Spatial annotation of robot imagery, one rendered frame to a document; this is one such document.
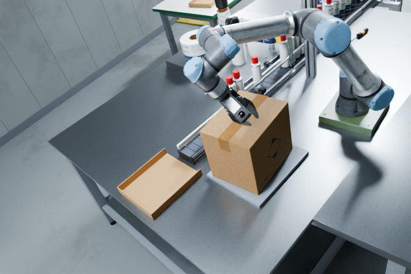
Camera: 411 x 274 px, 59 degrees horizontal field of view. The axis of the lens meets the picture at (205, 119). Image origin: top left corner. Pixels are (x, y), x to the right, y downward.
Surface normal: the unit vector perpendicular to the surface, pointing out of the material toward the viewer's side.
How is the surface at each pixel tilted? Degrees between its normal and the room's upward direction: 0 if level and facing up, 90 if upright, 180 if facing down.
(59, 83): 90
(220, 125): 0
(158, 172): 0
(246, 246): 0
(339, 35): 82
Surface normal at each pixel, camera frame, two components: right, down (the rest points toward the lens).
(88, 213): -0.22, -0.76
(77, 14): 0.77, 0.26
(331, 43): 0.23, 0.46
